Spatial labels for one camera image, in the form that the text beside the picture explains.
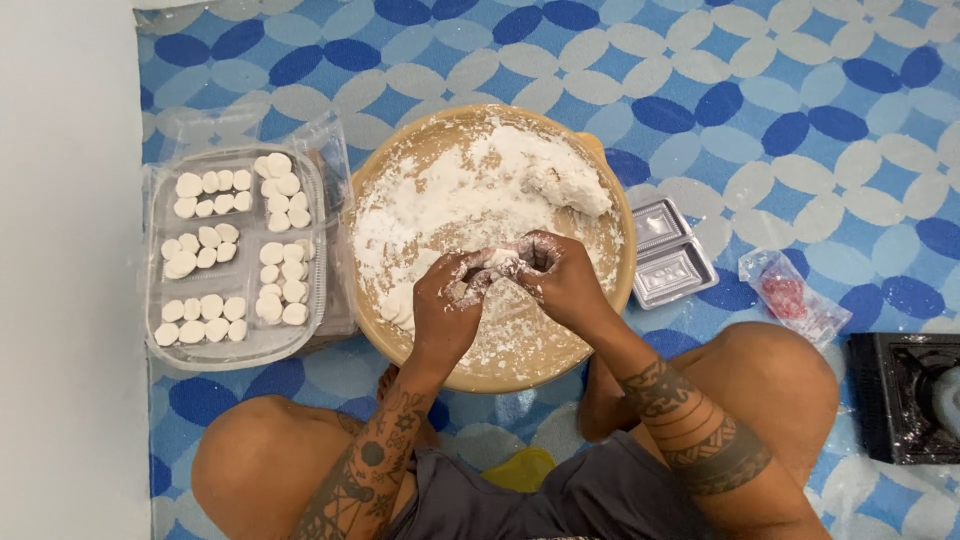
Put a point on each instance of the person's left hand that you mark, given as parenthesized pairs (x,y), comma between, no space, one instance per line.
(439,307)

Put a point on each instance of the person's right hand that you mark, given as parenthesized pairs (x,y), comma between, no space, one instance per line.
(570,289)

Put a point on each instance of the person's right fingers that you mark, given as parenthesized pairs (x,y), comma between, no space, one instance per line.
(541,251)

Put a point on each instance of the person's left fingers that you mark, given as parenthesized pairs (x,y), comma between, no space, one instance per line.
(466,279)

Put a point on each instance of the small white dough piece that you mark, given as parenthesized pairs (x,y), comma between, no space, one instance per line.
(501,260)

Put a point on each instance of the large white dough lump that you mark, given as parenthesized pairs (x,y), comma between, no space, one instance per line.
(566,184)

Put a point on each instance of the white flour layer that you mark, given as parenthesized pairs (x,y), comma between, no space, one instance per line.
(442,202)

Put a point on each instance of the tan round plastic basin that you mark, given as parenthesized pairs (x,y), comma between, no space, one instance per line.
(525,352)

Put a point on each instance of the small clear two-compartment container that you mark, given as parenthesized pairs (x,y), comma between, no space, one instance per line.
(667,259)

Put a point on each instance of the clear plastic lid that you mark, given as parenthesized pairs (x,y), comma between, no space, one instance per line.
(330,150)

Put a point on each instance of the group of white dough balls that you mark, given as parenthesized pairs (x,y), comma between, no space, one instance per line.
(281,202)

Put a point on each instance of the blue patterned floor mat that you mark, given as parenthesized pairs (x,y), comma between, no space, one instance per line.
(675,90)

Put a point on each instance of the clear plastic compartment tray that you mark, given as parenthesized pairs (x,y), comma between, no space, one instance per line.
(247,262)

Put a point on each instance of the grey shorts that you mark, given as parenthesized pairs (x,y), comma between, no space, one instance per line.
(592,495)

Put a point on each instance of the plastic bag with red filling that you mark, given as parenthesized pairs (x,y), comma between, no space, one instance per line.
(787,296)

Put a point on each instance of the person's right leg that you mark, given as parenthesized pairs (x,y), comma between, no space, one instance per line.
(780,375)

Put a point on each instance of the person's leg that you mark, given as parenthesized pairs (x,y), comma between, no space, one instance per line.
(262,465)
(780,375)

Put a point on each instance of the person's left leg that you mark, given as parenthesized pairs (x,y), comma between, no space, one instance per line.
(262,465)

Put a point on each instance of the black plastic tray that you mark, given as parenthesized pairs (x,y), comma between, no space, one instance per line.
(892,397)

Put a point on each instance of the white round object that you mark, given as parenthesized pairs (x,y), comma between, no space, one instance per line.
(948,401)

